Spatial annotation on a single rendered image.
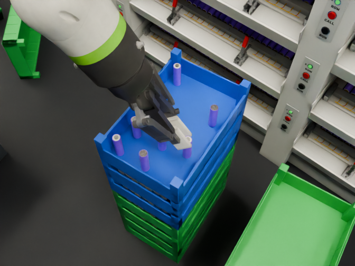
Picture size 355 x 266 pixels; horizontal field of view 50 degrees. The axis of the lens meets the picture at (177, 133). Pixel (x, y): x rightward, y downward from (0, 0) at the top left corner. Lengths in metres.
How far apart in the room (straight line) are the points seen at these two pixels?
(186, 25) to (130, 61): 0.75
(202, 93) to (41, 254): 0.73
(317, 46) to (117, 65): 0.57
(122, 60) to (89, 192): 0.87
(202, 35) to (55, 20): 0.82
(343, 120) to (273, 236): 0.38
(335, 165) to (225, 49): 0.49
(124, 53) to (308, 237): 0.64
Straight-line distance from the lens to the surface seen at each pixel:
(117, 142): 0.79
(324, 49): 0.97
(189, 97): 0.92
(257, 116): 1.31
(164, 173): 0.81
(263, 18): 1.04
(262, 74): 1.17
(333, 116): 1.13
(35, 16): 0.48
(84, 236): 1.30
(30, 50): 1.80
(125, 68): 0.54
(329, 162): 1.28
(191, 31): 1.26
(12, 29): 1.61
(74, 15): 0.47
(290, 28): 1.03
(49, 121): 1.54
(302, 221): 0.99
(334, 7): 0.90
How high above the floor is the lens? 1.21
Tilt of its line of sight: 58 degrees down
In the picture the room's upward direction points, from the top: straight up
